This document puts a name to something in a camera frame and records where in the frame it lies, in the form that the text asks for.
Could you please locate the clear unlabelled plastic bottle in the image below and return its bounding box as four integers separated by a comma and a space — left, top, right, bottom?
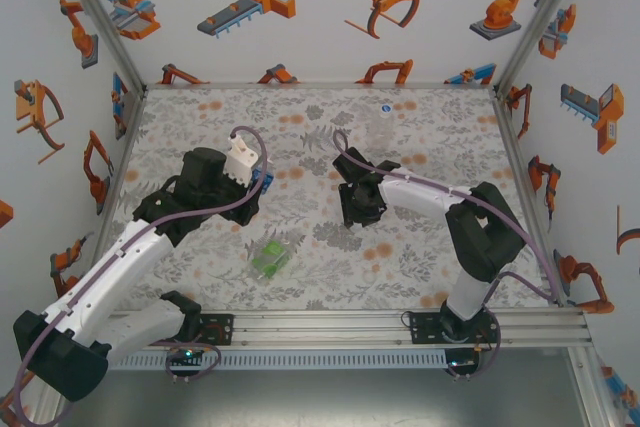
367, 111, 396, 151

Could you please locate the green label plastic bottle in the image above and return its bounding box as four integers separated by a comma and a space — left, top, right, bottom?
244, 236, 296, 282

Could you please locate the floral patterned table cover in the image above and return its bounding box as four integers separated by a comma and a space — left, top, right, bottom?
97, 86, 564, 312

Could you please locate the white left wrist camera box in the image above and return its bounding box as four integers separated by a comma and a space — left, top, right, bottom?
227, 132, 262, 184

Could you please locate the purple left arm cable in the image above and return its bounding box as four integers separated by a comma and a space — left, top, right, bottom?
10, 124, 267, 426

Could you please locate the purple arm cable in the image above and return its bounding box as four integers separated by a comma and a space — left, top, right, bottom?
332, 127, 559, 383
10, 124, 267, 426

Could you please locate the narrow aluminium side rail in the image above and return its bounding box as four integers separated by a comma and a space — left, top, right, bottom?
492, 89, 576, 308
64, 86, 150, 298

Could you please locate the narrow aluminium back rail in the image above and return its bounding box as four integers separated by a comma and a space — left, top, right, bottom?
144, 80, 499, 93

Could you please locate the wide grooved aluminium rail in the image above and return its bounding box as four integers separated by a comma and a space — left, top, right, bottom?
107, 307, 594, 351

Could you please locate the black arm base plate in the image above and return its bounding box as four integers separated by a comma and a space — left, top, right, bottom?
143, 313, 235, 347
408, 311, 503, 346

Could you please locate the slotted grey cable duct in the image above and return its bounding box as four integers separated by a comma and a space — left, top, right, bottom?
107, 350, 448, 371

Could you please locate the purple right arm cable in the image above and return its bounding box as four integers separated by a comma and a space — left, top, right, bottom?
332, 127, 559, 383

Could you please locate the aluminium frame post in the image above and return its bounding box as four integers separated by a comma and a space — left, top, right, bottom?
49, 0, 150, 96
492, 0, 596, 98

